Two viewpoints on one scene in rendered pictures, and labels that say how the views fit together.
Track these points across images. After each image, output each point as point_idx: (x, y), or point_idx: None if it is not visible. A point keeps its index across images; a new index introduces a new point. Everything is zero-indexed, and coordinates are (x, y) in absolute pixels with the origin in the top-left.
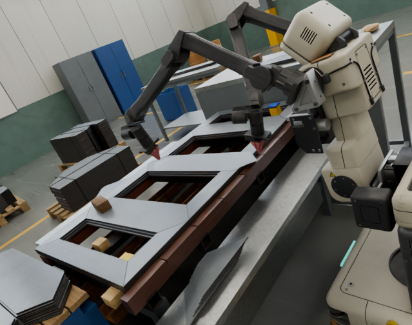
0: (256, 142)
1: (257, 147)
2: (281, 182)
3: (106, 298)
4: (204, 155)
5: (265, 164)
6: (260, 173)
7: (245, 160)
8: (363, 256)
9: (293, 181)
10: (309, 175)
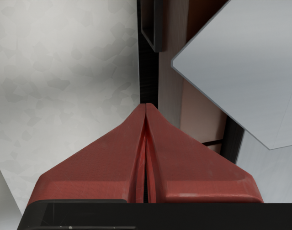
0: (94, 207)
1: (130, 130)
2: (92, 63)
3: None
4: None
5: (162, 100)
6: (155, 27)
7: (273, 55)
8: None
9: (40, 75)
10: (0, 119)
